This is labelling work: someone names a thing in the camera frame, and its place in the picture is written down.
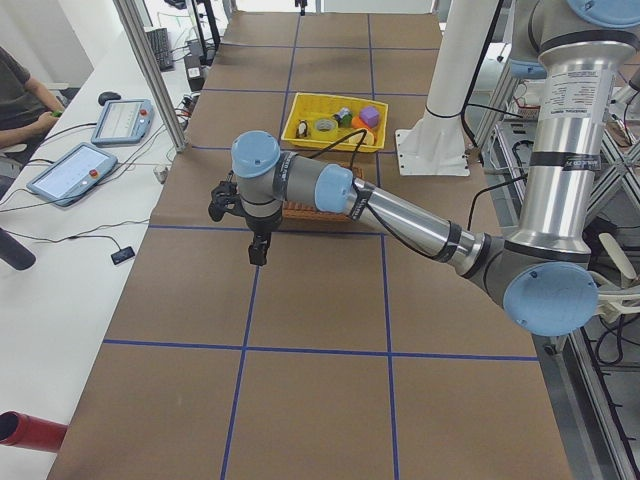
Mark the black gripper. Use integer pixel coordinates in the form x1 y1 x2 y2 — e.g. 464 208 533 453
248 230 272 265

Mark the black keyboard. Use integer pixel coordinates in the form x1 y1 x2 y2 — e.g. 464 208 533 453
146 28 174 71

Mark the purple cube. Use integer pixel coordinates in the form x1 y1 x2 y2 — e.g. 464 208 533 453
359 105 380 128

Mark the seated person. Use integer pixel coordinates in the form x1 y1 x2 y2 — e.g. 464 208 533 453
1 48 65 149

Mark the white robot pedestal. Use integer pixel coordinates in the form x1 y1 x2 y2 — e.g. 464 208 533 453
395 0 501 177

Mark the brown wicker basket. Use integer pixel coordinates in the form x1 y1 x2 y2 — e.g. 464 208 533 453
283 164 364 223

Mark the black rod on desk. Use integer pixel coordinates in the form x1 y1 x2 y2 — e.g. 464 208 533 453
0 229 36 271

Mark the white office chair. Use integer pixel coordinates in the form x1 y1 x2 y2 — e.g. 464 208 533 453
588 233 639 324

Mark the teach pendant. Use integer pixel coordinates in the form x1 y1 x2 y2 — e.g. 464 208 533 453
91 99 154 147
27 143 117 207

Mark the yellow tape roll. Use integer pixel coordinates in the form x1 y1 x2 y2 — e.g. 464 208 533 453
311 118 339 142

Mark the beige bread toy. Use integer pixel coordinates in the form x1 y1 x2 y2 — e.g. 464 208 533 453
347 129 376 146

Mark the upper teach pendant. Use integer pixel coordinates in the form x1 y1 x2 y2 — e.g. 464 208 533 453
91 99 154 147

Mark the penguin toy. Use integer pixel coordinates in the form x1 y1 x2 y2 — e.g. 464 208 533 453
296 120 309 139

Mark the small black device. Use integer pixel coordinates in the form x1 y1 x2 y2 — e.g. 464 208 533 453
110 246 135 265

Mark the red tube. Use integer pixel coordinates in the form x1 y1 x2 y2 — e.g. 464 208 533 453
1 411 67 453

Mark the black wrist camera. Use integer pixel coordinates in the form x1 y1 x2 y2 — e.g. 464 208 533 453
208 180 244 222

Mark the lower teach pendant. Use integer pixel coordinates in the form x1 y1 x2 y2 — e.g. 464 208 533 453
27 143 117 207

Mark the yellow plastic basket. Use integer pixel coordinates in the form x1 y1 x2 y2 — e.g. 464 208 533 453
281 92 389 153

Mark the orange toy block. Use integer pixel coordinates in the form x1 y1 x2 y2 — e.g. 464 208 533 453
351 116 370 130

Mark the black computer mouse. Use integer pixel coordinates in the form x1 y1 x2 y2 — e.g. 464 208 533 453
98 91 121 106

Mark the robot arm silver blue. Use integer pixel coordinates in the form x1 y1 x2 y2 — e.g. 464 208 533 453
209 1 639 337

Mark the black power box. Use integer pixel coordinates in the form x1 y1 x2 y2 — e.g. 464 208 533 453
183 54 206 92

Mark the aluminium frame post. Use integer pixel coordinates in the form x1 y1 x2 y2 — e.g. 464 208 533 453
113 0 187 153

